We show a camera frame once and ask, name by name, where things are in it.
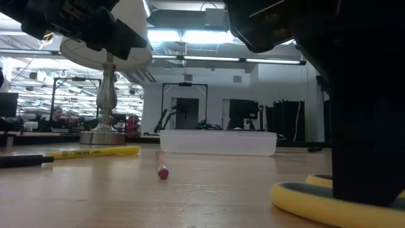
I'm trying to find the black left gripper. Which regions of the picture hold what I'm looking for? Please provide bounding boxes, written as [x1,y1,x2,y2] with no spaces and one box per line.
[18,0,148,61]

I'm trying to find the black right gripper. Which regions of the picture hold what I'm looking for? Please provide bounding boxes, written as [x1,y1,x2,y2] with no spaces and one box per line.
[223,0,405,105]

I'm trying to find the yellow grey handled scissors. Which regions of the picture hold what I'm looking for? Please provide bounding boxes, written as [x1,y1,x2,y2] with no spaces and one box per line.
[270,173,405,228]

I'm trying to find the yellow highlighter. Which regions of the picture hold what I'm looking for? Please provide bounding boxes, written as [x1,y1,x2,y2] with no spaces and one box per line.
[46,145,140,161]

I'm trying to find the grey ceiling box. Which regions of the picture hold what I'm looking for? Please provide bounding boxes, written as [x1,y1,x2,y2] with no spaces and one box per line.
[204,8,226,28]

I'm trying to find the pink lid clear pencil box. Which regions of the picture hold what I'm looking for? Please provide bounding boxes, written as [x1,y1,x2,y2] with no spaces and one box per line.
[159,129,278,157]

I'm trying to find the white shade silver table lamp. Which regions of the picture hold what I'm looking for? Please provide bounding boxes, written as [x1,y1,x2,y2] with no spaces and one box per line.
[59,0,154,146]

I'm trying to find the bright ceiling light panel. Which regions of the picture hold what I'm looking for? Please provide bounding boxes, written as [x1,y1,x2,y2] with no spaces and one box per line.
[147,29,237,44]

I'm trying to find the black curtain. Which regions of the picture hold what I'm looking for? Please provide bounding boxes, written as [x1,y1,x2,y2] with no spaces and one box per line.
[265,99,306,143]

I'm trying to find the red chair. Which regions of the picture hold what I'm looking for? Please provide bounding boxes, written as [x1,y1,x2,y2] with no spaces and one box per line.
[125,114,142,137]

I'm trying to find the long ceiling strip light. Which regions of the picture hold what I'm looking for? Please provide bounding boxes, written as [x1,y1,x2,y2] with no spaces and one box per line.
[151,54,307,67]

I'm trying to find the person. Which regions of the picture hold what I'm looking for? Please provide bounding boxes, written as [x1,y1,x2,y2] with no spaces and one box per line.
[47,106,69,132]

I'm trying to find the black computer monitor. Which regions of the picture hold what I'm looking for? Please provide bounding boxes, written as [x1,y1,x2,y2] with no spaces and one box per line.
[0,92,19,118]
[228,99,259,130]

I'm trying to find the orange pencil with pink eraser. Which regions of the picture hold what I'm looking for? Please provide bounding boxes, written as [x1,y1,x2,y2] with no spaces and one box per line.
[154,151,170,181]

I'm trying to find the black background station frame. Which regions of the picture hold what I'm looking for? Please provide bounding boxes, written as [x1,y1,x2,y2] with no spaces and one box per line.
[50,77,102,130]
[160,82,209,134]

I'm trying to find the black aluminium table frame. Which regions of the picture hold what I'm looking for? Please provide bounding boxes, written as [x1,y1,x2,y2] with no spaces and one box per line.
[0,134,333,148]

